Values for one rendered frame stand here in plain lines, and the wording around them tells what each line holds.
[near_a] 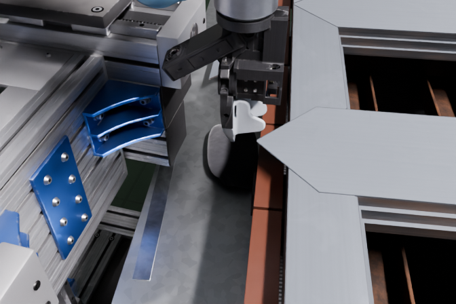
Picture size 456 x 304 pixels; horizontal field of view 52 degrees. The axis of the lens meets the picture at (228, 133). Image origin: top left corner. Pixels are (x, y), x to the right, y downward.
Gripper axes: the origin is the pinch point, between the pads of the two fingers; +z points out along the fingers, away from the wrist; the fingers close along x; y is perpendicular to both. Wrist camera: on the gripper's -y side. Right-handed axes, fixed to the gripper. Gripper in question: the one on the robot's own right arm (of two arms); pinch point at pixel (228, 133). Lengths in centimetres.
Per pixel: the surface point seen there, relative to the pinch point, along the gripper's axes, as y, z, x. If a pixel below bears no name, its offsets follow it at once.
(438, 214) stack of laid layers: 28.7, 2.4, -9.7
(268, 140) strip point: 6.0, 0.5, -0.4
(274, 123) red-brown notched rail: 6.8, 4.9, 8.8
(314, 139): 12.7, 0.5, 0.7
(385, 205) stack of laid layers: 21.9, 2.0, -9.5
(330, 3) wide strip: 16.9, 0.6, 45.0
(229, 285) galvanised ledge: 1.8, 19.5, -13.3
